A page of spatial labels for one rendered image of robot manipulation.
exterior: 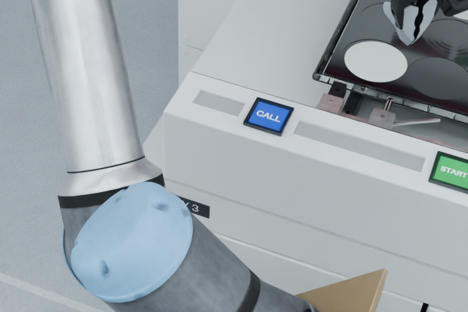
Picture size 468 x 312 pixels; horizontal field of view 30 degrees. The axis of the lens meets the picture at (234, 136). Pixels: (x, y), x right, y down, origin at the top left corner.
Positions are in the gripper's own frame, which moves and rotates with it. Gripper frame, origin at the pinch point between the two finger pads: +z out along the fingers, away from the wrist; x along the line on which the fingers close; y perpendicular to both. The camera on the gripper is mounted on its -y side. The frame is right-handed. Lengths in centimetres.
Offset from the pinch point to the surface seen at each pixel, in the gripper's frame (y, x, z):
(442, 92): -4.0, -4.3, 9.7
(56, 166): 90, 38, 97
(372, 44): 10.3, -1.3, 9.3
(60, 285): 53, 52, 96
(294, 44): 24.1, 4.7, 16.9
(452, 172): -21.7, 9.8, 2.3
